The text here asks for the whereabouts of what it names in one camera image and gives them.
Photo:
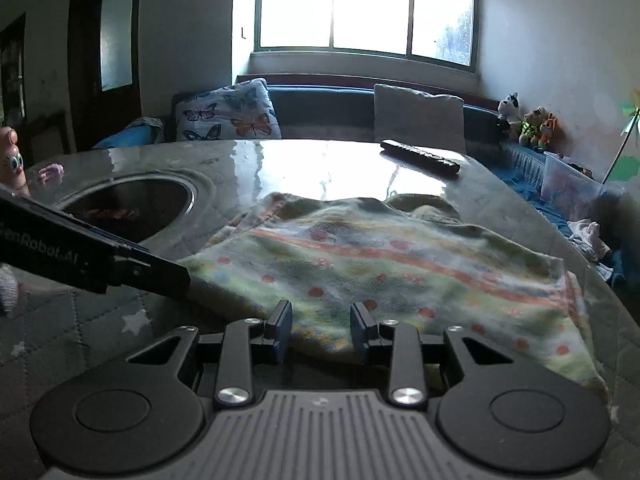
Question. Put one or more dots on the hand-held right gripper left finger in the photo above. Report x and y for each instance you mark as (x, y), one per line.
(285, 327)

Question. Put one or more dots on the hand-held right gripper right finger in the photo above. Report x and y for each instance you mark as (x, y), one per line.
(358, 330)

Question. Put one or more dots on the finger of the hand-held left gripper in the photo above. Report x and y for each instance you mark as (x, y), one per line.
(160, 277)

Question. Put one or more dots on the floral striped cloth garment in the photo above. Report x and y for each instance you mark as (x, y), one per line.
(375, 270)

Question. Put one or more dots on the person's left forearm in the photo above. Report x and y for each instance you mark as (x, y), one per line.
(7, 290)

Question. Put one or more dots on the grey quilted star tablecloth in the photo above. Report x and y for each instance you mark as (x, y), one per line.
(60, 330)

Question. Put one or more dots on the pink cartoon-eyed bottle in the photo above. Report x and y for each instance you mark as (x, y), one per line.
(11, 162)

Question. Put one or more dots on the blue cloth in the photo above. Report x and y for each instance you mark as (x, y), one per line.
(127, 136)

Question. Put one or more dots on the butterfly print pillow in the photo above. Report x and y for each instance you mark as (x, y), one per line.
(230, 110)

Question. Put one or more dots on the black remote control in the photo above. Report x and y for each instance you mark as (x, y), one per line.
(420, 156)

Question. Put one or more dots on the dark wooden cabinet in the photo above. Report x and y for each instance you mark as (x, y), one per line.
(12, 70)

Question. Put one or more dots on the dark wooden door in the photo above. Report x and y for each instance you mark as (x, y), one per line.
(87, 35)

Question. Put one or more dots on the blue bench sofa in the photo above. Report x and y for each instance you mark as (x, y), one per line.
(325, 110)

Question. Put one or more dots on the grey pillow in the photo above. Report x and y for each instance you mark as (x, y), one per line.
(420, 117)

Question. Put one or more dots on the white cloth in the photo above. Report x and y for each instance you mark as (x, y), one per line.
(590, 240)

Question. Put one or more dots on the clear plastic storage box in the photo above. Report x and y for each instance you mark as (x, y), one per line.
(575, 190)

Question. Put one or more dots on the brown bear plush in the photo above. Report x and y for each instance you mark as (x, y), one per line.
(532, 130)

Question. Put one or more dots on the orange fox plush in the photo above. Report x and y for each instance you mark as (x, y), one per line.
(549, 132)

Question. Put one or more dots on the window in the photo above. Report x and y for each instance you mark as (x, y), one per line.
(365, 5)

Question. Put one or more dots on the colourful paper pinwheel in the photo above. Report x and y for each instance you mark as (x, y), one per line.
(631, 115)

